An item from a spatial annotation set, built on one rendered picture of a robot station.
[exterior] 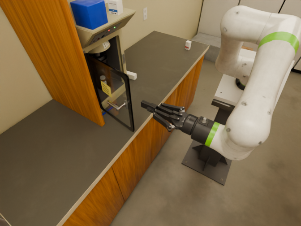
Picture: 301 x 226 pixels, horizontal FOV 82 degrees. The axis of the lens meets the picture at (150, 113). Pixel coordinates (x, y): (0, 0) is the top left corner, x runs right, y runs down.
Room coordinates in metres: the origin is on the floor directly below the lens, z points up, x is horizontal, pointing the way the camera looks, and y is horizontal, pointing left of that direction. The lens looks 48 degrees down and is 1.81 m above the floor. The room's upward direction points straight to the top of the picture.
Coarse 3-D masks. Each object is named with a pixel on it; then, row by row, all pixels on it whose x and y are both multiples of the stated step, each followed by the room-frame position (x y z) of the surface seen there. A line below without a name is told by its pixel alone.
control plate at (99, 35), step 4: (112, 28) 0.89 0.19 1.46; (116, 28) 0.95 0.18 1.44; (104, 32) 0.84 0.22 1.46; (108, 32) 0.89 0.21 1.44; (112, 32) 0.95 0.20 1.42; (96, 36) 0.80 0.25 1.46; (100, 36) 0.84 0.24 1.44; (104, 36) 0.89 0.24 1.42; (92, 40) 0.79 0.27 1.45; (96, 40) 0.84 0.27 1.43
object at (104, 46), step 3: (105, 42) 0.98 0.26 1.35; (108, 42) 1.01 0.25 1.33; (99, 45) 0.94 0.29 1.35; (102, 45) 0.95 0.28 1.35; (105, 45) 0.97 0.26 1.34; (108, 45) 0.99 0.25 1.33; (96, 48) 0.93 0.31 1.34; (99, 48) 0.93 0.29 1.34; (102, 48) 0.94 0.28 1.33; (105, 48) 0.95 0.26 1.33; (90, 51) 0.92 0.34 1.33; (93, 51) 0.92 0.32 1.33; (96, 51) 0.92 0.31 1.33; (99, 51) 0.93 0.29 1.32; (102, 51) 0.93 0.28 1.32
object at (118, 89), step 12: (96, 60) 0.73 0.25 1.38; (96, 72) 0.74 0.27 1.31; (108, 72) 0.67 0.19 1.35; (120, 72) 0.62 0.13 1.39; (96, 84) 0.77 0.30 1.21; (108, 84) 0.69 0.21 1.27; (120, 84) 0.62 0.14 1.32; (108, 96) 0.71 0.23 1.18; (120, 96) 0.63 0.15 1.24; (108, 108) 0.73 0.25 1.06; (120, 120) 0.66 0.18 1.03; (132, 120) 0.59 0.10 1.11
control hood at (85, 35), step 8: (112, 16) 0.92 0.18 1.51; (120, 16) 0.92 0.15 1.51; (128, 16) 0.95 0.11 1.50; (104, 24) 0.82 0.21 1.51; (112, 24) 0.85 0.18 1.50; (120, 24) 0.96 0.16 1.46; (80, 32) 0.77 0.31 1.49; (88, 32) 0.75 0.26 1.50; (96, 32) 0.76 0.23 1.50; (80, 40) 0.78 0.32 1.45; (88, 40) 0.76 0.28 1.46
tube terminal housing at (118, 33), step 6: (72, 0) 0.83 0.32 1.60; (72, 12) 0.81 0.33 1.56; (120, 30) 1.06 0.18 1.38; (108, 36) 0.97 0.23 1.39; (114, 36) 1.01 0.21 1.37; (120, 36) 1.05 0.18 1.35; (96, 42) 0.89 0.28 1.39; (102, 42) 0.92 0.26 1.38; (120, 42) 1.05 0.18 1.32; (84, 48) 0.82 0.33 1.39; (90, 48) 0.85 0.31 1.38; (120, 48) 1.04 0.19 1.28; (120, 54) 1.07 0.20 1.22; (120, 60) 1.07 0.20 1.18; (120, 66) 1.06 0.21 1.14; (126, 72) 1.06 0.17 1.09
